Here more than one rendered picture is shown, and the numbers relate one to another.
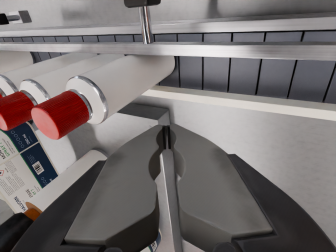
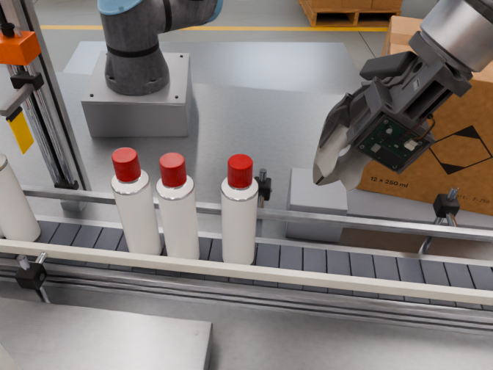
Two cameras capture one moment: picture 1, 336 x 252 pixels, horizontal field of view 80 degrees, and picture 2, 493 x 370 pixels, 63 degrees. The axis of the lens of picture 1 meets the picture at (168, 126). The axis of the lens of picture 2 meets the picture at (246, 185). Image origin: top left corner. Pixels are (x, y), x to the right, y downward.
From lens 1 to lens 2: 0.56 m
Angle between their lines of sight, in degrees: 82
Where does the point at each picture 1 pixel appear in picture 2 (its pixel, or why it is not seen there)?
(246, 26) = (312, 245)
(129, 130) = (152, 341)
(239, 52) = (325, 216)
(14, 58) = (32, 219)
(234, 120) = (301, 349)
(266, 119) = (337, 346)
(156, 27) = not seen: hidden behind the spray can
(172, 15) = not seen: hidden behind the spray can
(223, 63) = (297, 264)
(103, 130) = (89, 347)
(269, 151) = not seen: outside the picture
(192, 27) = (271, 241)
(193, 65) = (270, 264)
